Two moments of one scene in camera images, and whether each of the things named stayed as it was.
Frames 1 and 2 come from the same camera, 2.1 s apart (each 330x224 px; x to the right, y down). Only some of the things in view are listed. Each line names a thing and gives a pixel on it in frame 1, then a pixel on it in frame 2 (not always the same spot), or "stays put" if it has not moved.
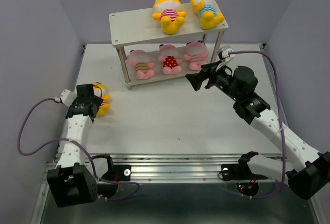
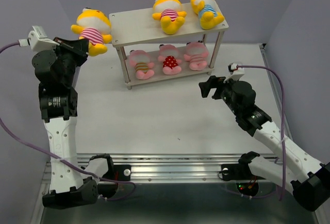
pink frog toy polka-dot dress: (168, 54) stays put
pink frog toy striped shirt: (197, 53) stays put
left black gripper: (98, 101) → (79, 46)
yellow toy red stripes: (167, 9) stays put
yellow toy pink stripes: (104, 109) → (95, 26)
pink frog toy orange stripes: (140, 60) stays put
